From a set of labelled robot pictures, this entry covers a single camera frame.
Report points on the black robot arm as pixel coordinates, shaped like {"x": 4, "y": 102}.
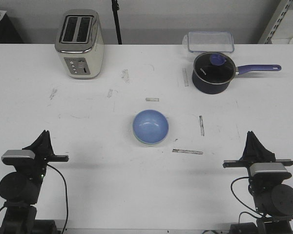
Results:
{"x": 273, "y": 200}
{"x": 21, "y": 188}

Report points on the cream and chrome toaster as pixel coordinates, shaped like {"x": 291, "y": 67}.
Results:
{"x": 79, "y": 43}

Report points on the black tripod pole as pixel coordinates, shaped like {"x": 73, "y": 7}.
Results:
{"x": 115, "y": 9}

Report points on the blue bowl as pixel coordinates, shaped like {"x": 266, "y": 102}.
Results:
{"x": 150, "y": 122}

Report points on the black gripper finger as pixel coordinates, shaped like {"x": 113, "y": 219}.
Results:
{"x": 248, "y": 153}
{"x": 258, "y": 151}
{"x": 49, "y": 148}
{"x": 39, "y": 145}

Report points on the dark blue saucepan with handle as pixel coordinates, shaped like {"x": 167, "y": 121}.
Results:
{"x": 218, "y": 88}

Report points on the clear plastic food container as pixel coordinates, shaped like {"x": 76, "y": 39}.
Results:
{"x": 204, "y": 41}

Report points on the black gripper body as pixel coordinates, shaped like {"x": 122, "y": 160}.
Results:
{"x": 247, "y": 164}
{"x": 36, "y": 170}

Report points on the glass pot lid blue knob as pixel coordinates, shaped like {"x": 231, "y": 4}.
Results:
{"x": 214, "y": 68}

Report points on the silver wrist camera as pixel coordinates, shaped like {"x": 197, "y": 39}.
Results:
{"x": 18, "y": 157}
{"x": 274, "y": 171}

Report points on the grey metal shelf upright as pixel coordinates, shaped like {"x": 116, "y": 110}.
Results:
{"x": 283, "y": 7}

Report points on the green bowl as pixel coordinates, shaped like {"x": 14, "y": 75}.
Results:
{"x": 150, "y": 140}

